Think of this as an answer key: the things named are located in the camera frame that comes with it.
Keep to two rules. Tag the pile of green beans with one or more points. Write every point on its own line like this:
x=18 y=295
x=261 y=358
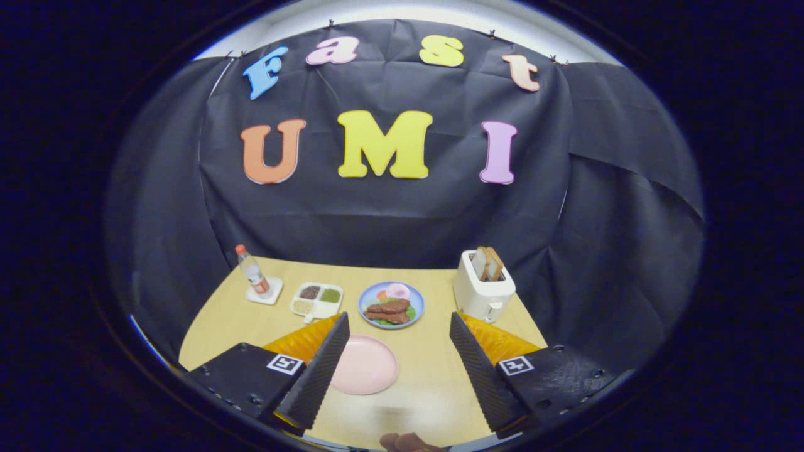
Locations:
x=330 y=295

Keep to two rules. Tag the blue food plate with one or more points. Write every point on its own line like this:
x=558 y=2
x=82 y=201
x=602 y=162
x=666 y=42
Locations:
x=365 y=301

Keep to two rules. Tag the pile of yellow soybeans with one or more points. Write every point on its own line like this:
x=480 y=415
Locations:
x=302 y=306

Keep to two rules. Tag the white square coaster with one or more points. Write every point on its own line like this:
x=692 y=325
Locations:
x=273 y=295

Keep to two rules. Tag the pink round plate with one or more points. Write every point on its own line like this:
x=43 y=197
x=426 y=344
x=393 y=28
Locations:
x=370 y=367

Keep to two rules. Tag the pink ham slice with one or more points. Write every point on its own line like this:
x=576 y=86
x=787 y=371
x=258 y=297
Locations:
x=397 y=291

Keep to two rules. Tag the brown meat strip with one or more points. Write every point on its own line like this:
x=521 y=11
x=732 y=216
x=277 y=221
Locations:
x=386 y=317
x=391 y=306

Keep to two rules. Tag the toast bread slice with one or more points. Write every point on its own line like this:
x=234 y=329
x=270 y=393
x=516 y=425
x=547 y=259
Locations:
x=495 y=263
x=480 y=263

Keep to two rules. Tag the white toaster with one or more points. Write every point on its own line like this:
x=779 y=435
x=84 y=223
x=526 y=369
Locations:
x=480 y=298

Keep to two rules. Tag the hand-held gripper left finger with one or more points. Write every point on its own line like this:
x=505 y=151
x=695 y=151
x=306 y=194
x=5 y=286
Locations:
x=320 y=376

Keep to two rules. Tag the white divided tray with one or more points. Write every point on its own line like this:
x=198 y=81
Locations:
x=326 y=309

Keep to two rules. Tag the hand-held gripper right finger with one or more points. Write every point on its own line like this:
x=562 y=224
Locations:
x=480 y=376

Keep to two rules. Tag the pile of dark beans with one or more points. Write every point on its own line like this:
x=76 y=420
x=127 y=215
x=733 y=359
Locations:
x=309 y=292

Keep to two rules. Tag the clear plastic water bottle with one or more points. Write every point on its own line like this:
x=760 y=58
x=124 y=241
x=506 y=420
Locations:
x=253 y=273

